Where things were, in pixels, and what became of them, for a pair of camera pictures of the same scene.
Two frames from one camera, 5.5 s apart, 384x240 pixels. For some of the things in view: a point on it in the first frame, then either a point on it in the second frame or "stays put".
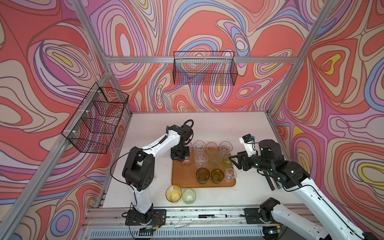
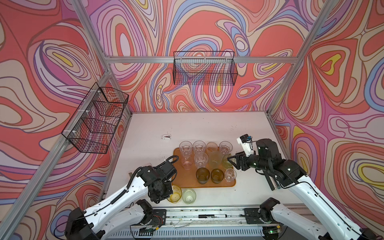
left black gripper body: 180,153 to 163,193
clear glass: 201,159 stays put
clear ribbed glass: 225,147 stays put
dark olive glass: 202,175 stays put
